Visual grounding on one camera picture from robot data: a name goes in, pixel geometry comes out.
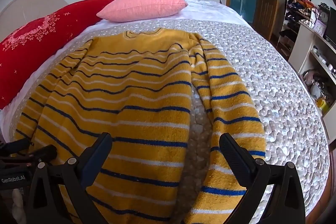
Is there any yellow striped knit sweater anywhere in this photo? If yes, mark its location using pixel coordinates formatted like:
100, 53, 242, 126
14, 28, 265, 223

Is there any cluttered clothes rack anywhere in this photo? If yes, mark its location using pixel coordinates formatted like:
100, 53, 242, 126
276, 0, 318, 60

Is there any beige heart-pattern quilt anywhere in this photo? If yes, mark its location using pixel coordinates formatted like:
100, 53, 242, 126
10, 20, 330, 223

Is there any red embroidered pillow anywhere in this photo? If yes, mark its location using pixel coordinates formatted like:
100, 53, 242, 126
0, 0, 114, 109

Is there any white shelf unit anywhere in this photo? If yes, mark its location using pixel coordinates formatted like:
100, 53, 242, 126
289, 23, 335, 144

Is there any white headboard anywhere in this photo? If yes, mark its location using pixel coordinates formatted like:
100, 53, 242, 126
0, 0, 68, 41

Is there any black television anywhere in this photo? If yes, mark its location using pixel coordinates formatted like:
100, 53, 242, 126
324, 7, 336, 45

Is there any purple alarm clock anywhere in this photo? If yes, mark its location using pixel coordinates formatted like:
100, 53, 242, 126
313, 19, 326, 37

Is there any pink pillow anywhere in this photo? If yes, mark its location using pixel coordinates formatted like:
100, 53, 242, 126
97, 0, 188, 23

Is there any white bed sheet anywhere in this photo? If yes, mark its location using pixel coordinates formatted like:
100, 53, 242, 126
1, 0, 249, 142

